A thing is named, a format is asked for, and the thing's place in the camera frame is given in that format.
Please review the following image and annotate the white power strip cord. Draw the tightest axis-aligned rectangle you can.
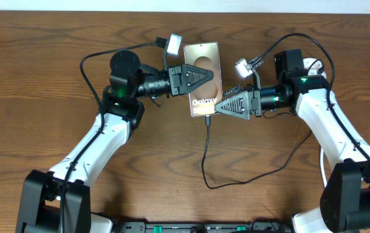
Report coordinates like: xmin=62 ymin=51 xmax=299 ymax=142
xmin=319 ymin=147 xmax=328 ymax=188

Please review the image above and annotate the black left camera cable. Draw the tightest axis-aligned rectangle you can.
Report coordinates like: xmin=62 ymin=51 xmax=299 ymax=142
xmin=58 ymin=36 xmax=168 ymax=233

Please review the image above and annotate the black USB charger cable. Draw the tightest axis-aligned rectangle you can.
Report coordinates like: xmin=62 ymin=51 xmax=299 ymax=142
xmin=201 ymin=58 xmax=325 ymax=190

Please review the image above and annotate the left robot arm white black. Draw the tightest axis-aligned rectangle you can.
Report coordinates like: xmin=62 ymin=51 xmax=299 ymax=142
xmin=16 ymin=49 xmax=214 ymax=233

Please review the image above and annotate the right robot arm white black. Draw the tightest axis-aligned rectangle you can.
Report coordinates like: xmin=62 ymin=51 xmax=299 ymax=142
xmin=215 ymin=49 xmax=370 ymax=232

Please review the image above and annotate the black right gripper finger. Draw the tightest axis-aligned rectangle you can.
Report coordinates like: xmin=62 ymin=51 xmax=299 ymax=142
xmin=215 ymin=91 xmax=252 ymax=120
xmin=223 ymin=85 xmax=243 ymax=97

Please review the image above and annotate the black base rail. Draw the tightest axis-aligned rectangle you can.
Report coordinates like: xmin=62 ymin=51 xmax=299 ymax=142
xmin=87 ymin=221 xmax=302 ymax=233

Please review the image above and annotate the white power strip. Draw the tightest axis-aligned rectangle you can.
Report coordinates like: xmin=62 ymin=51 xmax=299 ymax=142
xmin=303 ymin=58 xmax=327 ymax=78

